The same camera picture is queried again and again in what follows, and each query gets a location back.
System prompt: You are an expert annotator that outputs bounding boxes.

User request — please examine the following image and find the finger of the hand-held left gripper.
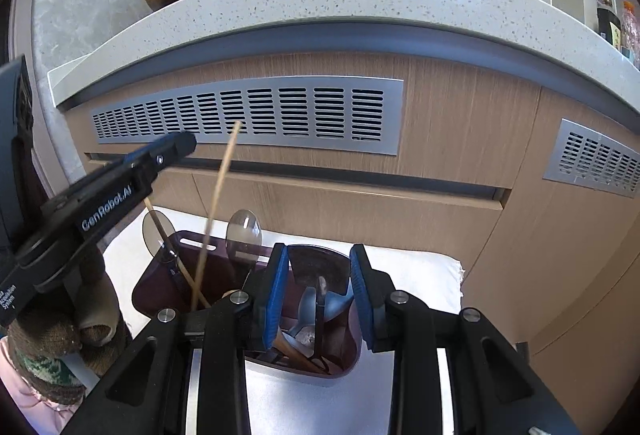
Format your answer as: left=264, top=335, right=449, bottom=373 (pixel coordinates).
left=117, top=130, right=198, bottom=190

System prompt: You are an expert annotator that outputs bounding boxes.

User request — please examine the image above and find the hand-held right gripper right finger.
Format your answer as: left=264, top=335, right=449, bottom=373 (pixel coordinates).
left=348, top=243, right=583, bottom=435

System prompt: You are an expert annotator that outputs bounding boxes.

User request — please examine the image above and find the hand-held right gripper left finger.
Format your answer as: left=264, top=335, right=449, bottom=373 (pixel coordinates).
left=60, top=242, right=291, bottom=435

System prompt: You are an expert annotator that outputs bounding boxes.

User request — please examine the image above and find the pale blue plastic spoon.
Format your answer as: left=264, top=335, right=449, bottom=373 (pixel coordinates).
left=326, top=291, right=354, bottom=321

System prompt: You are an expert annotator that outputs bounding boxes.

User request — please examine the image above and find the purple plastic utensil holder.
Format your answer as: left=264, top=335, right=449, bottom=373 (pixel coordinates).
left=131, top=229, right=363, bottom=381

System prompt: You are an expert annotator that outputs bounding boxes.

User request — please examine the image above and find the wooden spoon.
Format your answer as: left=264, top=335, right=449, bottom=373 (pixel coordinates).
left=272, top=330, right=326, bottom=373

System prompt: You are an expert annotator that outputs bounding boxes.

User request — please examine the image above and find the translucent grey plastic spoon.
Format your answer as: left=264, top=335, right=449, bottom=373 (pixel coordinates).
left=226, top=210, right=262, bottom=291
left=142, top=210, right=177, bottom=266

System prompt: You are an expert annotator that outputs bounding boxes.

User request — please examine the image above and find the person's left hand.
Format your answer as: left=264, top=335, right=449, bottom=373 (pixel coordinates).
left=7, top=250, right=133, bottom=406

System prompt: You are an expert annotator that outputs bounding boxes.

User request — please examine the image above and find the white woven cloth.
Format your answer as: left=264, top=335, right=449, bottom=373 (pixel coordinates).
left=50, top=205, right=463, bottom=435

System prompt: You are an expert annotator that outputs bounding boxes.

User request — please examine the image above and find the long grey vent grille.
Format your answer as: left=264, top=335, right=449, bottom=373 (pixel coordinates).
left=91, top=76, right=404, bottom=155

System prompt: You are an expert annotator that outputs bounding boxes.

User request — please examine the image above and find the wooden cabinet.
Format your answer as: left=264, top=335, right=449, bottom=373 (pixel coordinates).
left=65, top=50, right=640, bottom=366

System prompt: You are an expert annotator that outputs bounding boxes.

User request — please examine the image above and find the short grey vent grille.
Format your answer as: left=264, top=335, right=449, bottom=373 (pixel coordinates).
left=542, top=118, right=640, bottom=200

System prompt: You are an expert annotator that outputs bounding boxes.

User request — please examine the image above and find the dark sauce bottle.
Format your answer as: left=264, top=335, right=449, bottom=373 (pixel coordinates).
left=596, top=0, right=623, bottom=48

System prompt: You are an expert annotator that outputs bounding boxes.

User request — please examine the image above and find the orange bottle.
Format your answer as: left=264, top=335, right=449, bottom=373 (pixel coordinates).
left=620, top=1, right=640, bottom=66

